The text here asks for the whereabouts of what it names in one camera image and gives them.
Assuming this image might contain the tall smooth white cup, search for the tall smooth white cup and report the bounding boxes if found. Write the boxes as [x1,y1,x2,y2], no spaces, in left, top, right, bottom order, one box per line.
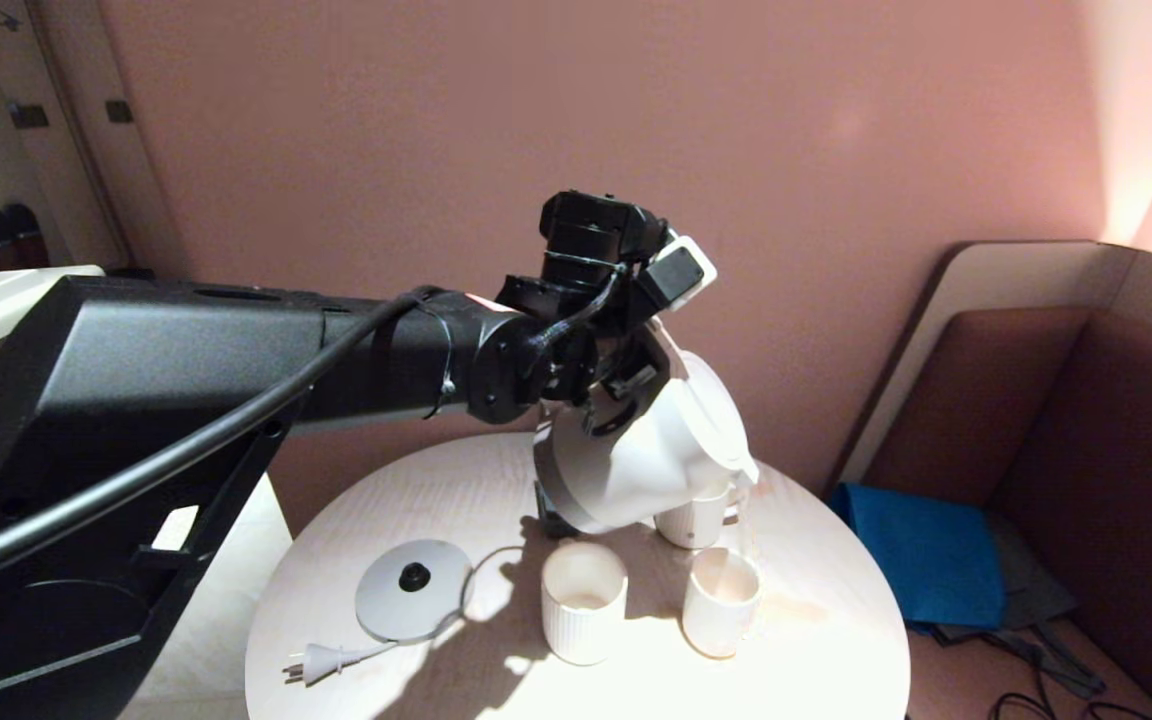
[681,546,765,659]

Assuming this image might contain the white ribbed mug with handle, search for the white ribbed mug with handle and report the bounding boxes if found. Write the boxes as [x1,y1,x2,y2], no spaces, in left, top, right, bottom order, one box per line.
[654,485,749,550]

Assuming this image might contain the grey round kettle base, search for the grey round kettle base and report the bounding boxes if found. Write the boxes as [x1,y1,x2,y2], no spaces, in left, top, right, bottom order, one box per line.
[355,540,475,644]

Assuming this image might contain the beige bench side panel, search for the beige bench side panel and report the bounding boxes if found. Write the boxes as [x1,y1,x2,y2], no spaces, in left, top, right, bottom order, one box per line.
[841,240,1152,491]

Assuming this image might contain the black wrist camera white mount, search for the black wrist camera white mount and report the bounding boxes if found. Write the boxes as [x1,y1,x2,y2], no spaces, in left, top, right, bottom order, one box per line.
[633,235,718,319]

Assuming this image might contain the wide ribbed white cup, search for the wide ribbed white cup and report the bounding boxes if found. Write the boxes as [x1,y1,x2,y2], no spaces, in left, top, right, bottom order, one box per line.
[540,541,629,666]

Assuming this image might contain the white electric kettle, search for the white electric kettle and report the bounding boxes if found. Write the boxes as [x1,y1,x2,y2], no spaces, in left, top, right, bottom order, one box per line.
[533,320,760,536]

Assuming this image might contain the white power plug with cord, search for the white power plug with cord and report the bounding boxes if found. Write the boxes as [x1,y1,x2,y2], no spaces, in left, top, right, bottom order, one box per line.
[283,545,527,687]

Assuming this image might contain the small blue rectangular tray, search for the small blue rectangular tray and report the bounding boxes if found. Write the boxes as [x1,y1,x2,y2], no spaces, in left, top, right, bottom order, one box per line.
[534,482,582,540]

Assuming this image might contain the grey fabric bag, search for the grey fabric bag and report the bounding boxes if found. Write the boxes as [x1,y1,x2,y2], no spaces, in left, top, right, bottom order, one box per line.
[911,515,1107,701]

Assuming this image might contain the black floor cables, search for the black floor cables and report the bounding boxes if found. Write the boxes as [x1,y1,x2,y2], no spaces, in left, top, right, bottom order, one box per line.
[986,655,1152,720]

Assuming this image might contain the blue fabric bag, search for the blue fabric bag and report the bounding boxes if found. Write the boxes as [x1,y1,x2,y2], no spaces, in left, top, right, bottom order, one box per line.
[829,484,1005,631]

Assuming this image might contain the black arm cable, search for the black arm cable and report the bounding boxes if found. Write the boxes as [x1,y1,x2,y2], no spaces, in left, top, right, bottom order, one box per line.
[0,270,637,601]

